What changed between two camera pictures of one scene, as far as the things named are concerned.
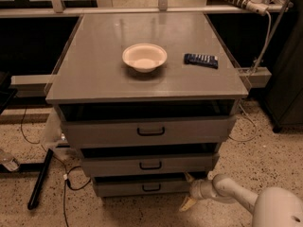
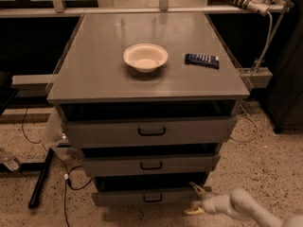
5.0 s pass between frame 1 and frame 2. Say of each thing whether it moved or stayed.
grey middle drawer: stayed
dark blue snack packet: stayed
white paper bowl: stayed
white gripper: moved
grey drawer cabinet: stayed
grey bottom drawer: moved
